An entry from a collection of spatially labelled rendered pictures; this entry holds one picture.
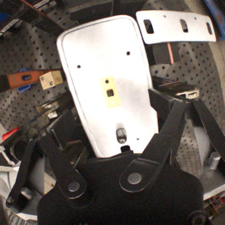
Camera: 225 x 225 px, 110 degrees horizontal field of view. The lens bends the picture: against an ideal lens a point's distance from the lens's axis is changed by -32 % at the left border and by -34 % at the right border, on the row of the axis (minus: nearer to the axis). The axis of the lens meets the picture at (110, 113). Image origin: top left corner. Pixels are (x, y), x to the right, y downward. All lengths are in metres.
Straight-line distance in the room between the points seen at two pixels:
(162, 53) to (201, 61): 0.51
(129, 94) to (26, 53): 0.65
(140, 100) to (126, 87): 0.05
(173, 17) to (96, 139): 0.44
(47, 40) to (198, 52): 0.88
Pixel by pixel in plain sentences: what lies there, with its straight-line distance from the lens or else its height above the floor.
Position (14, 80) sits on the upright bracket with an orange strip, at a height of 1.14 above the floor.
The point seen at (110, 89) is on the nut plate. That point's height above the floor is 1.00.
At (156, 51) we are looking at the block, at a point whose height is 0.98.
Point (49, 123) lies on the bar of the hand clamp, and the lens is 0.27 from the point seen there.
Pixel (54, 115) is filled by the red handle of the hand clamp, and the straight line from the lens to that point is 0.28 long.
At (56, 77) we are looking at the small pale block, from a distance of 0.28.
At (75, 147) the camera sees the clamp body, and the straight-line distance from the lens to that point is 0.41.
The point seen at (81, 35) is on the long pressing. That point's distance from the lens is 0.33.
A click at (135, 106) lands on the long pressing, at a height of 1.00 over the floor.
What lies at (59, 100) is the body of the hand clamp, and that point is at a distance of 0.32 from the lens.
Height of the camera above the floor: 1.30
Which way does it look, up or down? 69 degrees down
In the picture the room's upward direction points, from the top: 178 degrees clockwise
